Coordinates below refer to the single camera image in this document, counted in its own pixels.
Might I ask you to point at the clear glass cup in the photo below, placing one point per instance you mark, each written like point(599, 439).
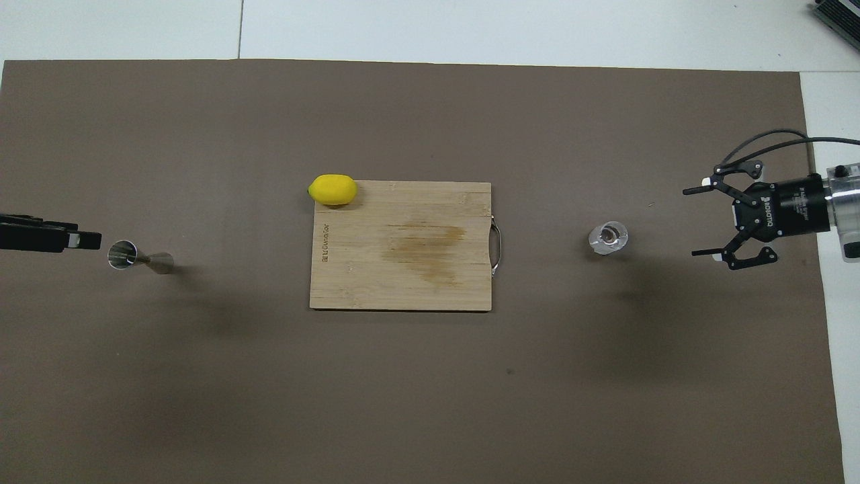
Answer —
point(608, 238)

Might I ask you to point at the bamboo cutting board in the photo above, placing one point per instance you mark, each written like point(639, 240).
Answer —
point(363, 282)

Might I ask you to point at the grey ribbed device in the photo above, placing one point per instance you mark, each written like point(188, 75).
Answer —
point(840, 17)

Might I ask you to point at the yellow lemon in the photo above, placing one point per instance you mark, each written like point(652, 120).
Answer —
point(332, 189)

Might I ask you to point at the steel double jigger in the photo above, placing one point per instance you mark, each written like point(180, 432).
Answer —
point(122, 255)

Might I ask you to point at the brown paper table mat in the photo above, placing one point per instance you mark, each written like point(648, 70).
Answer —
point(201, 376)

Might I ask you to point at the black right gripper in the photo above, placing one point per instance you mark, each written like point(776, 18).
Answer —
point(783, 205)

